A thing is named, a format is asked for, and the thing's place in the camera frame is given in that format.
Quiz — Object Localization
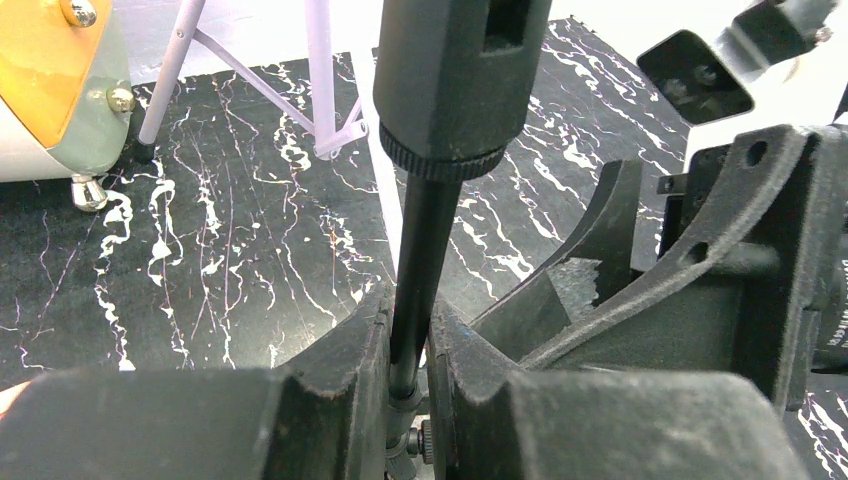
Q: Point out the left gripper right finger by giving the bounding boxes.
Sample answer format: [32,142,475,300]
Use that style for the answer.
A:
[427,301,808,479]

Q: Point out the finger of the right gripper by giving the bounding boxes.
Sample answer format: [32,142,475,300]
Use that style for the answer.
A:
[471,160,642,345]

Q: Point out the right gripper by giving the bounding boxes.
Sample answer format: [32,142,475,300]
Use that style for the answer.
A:
[521,125,847,411]

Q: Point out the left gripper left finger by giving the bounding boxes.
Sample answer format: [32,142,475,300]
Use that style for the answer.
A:
[1,284,393,479]

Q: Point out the black tripod mic stand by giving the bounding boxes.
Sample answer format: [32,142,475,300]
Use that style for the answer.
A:
[373,0,551,479]

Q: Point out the silver tripod music stand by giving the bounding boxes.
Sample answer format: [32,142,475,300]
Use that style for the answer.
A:
[134,1,402,269]

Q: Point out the cream and orange drum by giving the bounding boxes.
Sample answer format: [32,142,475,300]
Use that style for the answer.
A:
[1,0,135,212]

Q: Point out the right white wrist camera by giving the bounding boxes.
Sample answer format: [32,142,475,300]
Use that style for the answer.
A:
[636,1,842,125]

